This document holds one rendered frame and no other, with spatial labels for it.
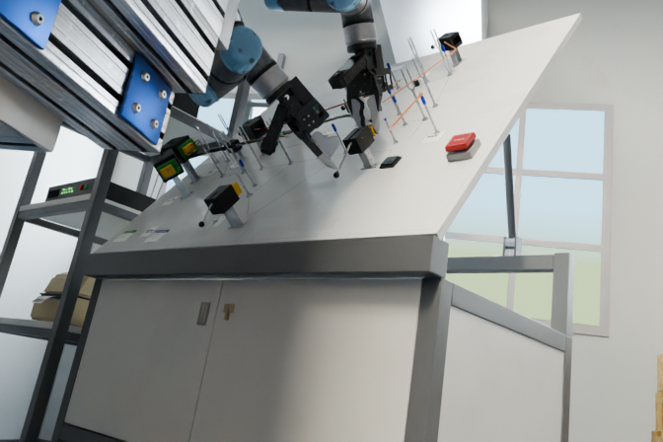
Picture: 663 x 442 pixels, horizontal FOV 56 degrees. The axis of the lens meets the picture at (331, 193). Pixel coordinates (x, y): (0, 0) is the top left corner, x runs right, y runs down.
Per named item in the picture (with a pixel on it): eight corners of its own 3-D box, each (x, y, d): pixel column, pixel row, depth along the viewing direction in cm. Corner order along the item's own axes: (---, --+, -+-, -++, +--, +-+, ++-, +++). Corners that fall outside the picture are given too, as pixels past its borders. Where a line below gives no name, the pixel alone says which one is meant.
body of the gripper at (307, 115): (331, 118, 133) (294, 74, 132) (300, 145, 134) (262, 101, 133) (331, 116, 141) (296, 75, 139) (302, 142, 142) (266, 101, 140)
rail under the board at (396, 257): (429, 271, 106) (433, 234, 108) (83, 275, 183) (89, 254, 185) (446, 278, 110) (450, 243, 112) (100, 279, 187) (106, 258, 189)
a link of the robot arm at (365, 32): (360, 22, 143) (334, 30, 148) (363, 41, 143) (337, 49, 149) (381, 23, 148) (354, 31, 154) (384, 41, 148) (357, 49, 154)
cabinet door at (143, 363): (184, 459, 135) (222, 278, 147) (63, 421, 171) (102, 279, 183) (190, 460, 136) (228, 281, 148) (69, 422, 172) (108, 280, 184)
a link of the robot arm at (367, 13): (331, -23, 144) (338, -15, 152) (337, 27, 144) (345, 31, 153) (364, -30, 142) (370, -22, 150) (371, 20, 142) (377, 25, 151)
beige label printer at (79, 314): (61, 324, 188) (80, 259, 195) (26, 320, 202) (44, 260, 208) (143, 340, 211) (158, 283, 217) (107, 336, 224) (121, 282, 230)
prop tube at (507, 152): (515, 249, 164) (508, 133, 167) (505, 250, 166) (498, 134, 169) (520, 249, 167) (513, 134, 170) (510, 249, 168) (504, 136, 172)
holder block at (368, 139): (348, 155, 146) (341, 140, 144) (361, 142, 149) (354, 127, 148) (362, 153, 143) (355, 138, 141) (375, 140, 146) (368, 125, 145)
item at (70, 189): (93, 195, 198) (98, 176, 201) (41, 204, 222) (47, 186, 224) (177, 226, 221) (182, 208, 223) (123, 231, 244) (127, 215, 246)
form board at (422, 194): (96, 257, 186) (92, 253, 186) (285, 98, 253) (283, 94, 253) (440, 241, 109) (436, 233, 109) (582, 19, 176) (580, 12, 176)
